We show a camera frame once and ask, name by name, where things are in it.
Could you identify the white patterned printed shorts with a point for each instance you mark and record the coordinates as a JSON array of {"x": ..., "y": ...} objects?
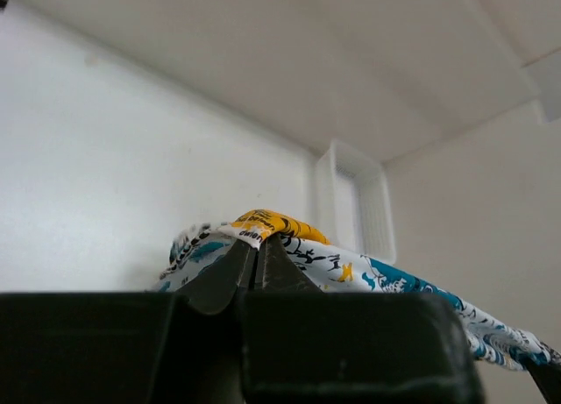
[{"x": 334, "y": 269}]

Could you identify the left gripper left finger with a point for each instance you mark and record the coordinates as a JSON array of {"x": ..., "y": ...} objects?
[{"x": 116, "y": 347}]

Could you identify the white perforated plastic basket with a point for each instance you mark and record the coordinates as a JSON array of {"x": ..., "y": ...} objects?
[{"x": 353, "y": 207}]

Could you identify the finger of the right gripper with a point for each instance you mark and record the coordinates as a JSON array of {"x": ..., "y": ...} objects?
[{"x": 547, "y": 377}]

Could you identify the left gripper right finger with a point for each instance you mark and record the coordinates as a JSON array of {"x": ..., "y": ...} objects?
[{"x": 301, "y": 345}]

